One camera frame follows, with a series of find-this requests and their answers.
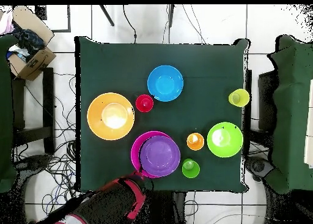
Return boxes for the black wheeled base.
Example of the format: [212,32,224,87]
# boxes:
[14,154,52,224]

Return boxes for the purple plastic bowl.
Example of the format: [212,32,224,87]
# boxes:
[139,135,181,177]

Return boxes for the large blue plastic bowl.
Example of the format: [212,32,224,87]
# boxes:
[147,65,185,103]

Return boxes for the dark green cloth cover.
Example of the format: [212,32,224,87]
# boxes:
[263,34,313,195]
[0,34,18,193]

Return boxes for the dark green tablecloth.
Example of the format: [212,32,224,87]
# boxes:
[74,35,250,192]

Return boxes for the yellow plastic cup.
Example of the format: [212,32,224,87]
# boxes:
[228,88,251,108]

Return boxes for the red plastic cup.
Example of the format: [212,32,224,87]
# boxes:
[135,94,154,113]

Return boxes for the green plastic bowl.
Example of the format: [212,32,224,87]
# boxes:
[207,121,245,159]

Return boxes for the dark blue clothing bundle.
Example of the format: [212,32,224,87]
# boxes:
[12,23,46,56]

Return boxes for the black tripod leg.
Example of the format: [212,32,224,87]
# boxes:
[98,4,115,27]
[168,4,175,28]

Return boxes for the orange plastic cup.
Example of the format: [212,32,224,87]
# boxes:
[186,132,205,152]

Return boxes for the large orange plastic bowl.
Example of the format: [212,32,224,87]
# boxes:
[86,92,136,141]

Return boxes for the pale pink cloth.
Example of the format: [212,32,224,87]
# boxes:
[0,12,15,35]

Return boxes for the cardboard box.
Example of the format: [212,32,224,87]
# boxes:
[7,5,57,81]

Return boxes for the pink plastic bowl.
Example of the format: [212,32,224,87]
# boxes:
[130,130,177,179]

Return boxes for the green plastic cup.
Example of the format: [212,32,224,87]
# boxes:
[181,158,201,179]

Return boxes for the thin black floor cable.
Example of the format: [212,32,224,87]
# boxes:
[182,4,206,44]
[122,4,138,43]

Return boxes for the black metal frame stand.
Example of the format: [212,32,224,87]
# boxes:
[10,67,56,156]

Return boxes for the black equipment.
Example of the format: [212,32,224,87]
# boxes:
[245,157,275,183]

